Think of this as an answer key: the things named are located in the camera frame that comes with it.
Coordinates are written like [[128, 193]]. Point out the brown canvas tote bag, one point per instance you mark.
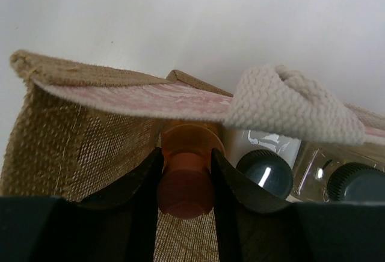
[[82, 127]]

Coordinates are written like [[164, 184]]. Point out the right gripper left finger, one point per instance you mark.
[[118, 222]]

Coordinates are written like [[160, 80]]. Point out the clear bottle black cap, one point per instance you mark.
[[336, 173]]

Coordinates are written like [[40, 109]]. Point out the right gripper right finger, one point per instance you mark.
[[251, 223]]

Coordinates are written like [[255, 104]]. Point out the orange bottle pink cap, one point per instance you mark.
[[186, 190]]

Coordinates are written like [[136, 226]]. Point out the white bottle dark cap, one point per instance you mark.
[[267, 159]]

